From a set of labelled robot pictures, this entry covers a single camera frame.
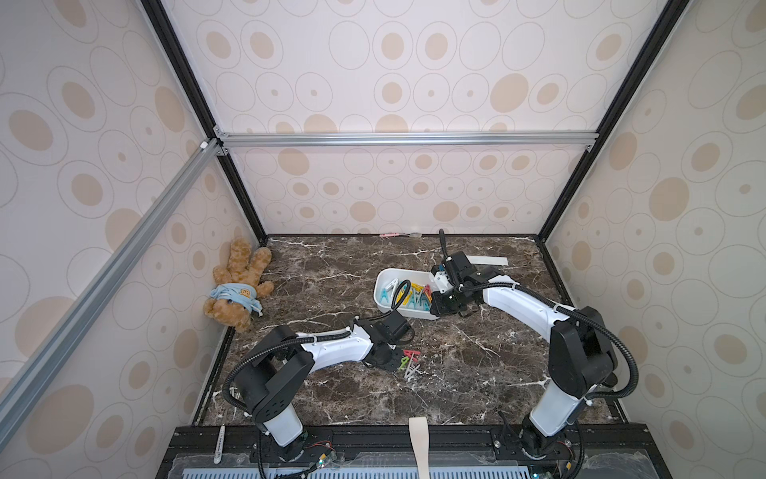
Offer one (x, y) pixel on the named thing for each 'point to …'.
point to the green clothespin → (404, 361)
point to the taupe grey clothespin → (411, 371)
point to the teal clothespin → (384, 295)
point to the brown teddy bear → (238, 287)
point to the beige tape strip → (418, 430)
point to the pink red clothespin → (412, 353)
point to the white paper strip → (491, 260)
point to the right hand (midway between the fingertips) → (442, 307)
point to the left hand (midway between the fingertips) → (400, 363)
